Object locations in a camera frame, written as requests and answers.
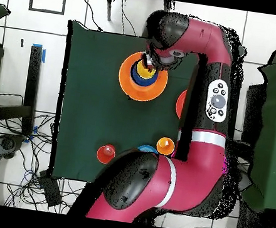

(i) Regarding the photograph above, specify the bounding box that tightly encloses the dark blue bowl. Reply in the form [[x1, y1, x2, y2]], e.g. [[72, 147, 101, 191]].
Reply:
[[128, 59, 161, 90]]

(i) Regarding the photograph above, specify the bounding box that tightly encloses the tangle of floor cables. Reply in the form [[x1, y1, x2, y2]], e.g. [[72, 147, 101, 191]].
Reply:
[[0, 105, 95, 217]]

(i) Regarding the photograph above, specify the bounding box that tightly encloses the light blue bowl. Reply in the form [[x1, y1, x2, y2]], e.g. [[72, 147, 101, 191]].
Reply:
[[136, 143, 160, 156]]

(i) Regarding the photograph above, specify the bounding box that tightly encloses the black tripod leg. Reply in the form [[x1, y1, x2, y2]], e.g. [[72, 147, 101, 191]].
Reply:
[[102, 0, 115, 22], [162, 0, 173, 13]]

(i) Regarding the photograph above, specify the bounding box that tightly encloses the black table frame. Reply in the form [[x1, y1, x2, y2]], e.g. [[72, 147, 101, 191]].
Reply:
[[0, 39, 46, 138], [229, 79, 266, 171]]

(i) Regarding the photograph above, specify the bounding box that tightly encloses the dark green tablecloth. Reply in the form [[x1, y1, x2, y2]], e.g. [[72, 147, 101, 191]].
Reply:
[[46, 19, 247, 204]]

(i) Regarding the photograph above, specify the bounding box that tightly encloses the tall red-orange cup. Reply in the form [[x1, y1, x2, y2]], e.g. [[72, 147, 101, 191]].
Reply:
[[95, 142, 118, 166]]

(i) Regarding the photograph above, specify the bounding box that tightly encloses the small orange cup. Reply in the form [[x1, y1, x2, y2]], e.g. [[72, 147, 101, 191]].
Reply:
[[155, 136, 177, 158]]

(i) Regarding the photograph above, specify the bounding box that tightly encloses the yellow cup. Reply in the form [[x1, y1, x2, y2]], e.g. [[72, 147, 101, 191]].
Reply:
[[134, 59, 159, 81]]

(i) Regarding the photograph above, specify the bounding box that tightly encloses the black floor cable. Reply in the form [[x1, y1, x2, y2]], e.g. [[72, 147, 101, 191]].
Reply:
[[76, 0, 107, 32], [117, 0, 142, 36]]

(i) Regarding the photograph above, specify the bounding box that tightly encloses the black power box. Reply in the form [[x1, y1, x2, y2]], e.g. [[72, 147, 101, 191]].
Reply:
[[33, 168, 66, 209]]

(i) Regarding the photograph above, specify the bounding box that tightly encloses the blue tape piece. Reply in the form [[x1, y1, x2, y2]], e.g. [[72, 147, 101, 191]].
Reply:
[[30, 43, 48, 64]]

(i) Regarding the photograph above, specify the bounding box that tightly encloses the shallow red-orange bowl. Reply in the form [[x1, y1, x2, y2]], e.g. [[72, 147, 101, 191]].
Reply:
[[174, 88, 188, 120]]

